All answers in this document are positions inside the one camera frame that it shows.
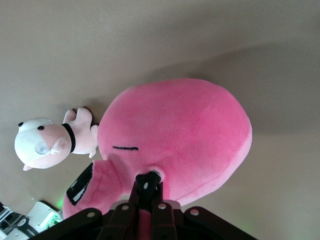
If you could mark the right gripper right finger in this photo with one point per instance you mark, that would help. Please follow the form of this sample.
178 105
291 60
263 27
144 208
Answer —
175 225

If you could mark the pale pink white puppy plush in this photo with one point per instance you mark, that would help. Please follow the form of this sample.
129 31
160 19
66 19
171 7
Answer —
82 140

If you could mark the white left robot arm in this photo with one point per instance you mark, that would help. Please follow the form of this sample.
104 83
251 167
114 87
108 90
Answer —
22 225

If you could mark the round hot pink plush toy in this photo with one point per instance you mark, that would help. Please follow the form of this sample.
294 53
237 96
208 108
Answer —
175 130

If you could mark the brown table cover sheet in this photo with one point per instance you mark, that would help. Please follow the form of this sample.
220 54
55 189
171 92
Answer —
75 50

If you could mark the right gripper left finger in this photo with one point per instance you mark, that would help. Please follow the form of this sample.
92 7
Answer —
120 225

